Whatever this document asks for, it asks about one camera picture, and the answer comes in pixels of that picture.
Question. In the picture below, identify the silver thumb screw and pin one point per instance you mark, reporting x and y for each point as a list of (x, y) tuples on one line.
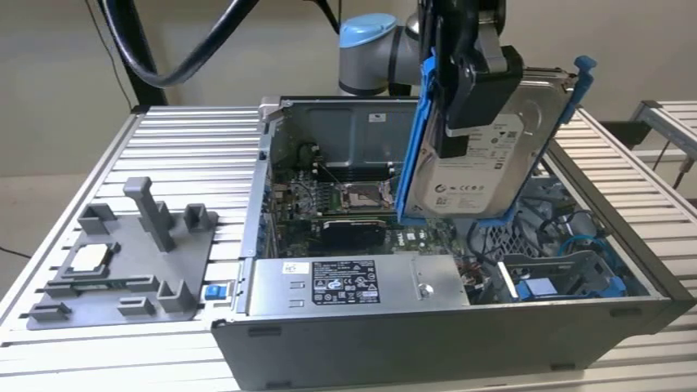
[(427, 290)]

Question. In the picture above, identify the black graphics card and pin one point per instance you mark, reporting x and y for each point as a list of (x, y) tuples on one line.
[(351, 237)]

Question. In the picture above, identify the dark grey PC case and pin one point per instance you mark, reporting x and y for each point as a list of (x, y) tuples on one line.
[(436, 347)]

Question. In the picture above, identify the black box under table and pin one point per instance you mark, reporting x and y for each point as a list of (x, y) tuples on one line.
[(627, 134)]

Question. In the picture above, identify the silver CPU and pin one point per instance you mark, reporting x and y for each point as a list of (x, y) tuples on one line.
[(94, 258)]

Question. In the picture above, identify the black power supply label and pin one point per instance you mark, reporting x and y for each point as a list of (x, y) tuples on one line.
[(346, 282)]

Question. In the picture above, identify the CPU socket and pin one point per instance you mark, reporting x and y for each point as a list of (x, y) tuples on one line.
[(362, 199)]

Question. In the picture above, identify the grey disk bay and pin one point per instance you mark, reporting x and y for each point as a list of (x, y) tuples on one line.
[(578, 265)]

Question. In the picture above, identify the metal slat side table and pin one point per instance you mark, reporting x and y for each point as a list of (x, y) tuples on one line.
[(670, 118)]

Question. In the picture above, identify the green RAM stick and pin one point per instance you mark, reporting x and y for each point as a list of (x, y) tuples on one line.
[(109, 283)]

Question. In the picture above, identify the grey parts rack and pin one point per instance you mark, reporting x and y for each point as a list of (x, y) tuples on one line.
[(137, 277)]

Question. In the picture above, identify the blue carrier in bay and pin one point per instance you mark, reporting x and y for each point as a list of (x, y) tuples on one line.
[(536, 289)]

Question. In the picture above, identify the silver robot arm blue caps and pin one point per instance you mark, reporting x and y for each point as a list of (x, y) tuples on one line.
[(371, 53)]

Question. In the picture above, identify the silver power supply unit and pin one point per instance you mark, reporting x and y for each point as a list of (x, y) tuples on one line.
[(392, 286)]

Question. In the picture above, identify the blue case latch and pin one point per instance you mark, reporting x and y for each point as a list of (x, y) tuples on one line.
[(213, 292)]

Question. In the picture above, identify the grey perforated drive cage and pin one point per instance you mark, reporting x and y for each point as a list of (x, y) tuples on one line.
[(523, 241)]

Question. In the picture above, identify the black upright post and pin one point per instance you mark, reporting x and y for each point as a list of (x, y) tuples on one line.
[(150, 96)]

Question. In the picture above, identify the white case label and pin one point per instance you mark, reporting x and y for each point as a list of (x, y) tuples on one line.
[(378, 118)]

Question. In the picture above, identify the green motherboard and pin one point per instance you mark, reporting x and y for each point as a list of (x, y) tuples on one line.
[(306, 204)]

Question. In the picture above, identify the black RAM slot bank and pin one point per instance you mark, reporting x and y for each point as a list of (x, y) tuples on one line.
[(359, 168)]

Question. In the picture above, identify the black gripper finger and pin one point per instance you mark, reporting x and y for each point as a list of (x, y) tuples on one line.
[(479, 98)]

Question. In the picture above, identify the hard disk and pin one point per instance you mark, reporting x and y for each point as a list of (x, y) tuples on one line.
[(490, 183)]

